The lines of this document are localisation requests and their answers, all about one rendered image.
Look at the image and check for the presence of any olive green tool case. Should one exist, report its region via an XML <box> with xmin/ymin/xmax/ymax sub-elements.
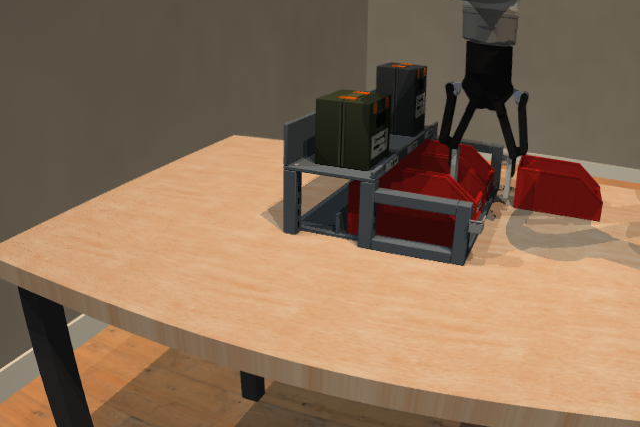
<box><xmin>315</xmin><ymin>89</ymin><xmax>391</xmax><ymax>171</ymax></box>

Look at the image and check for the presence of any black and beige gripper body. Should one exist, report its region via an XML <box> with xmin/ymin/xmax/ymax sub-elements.
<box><xmin>462</xmin><ymin>41</ymin><xmax>514</xmax><ymax>111</ymax></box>

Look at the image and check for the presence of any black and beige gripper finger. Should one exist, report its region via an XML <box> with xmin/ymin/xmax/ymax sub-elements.
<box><xmin>490</xmin><ymin>89</ymin><xmax>529</xmax><ymax>199</ymax></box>
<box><xmin>439</xmin><ymin>82</ymin><xmax>483</xmax><ymax>182</ymax></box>

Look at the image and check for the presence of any black case with orange latches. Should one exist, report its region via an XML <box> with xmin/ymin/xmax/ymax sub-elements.
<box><xmin>376</xmin><ymin>62</ymin><xmax>427</xmax><ymax>137</ymax></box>

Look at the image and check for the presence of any grey metal shelf rack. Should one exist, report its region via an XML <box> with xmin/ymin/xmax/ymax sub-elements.
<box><xmin>283</xmin><ymin>111</ymin><xmax>509</xmax><ymax>266</ymax></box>

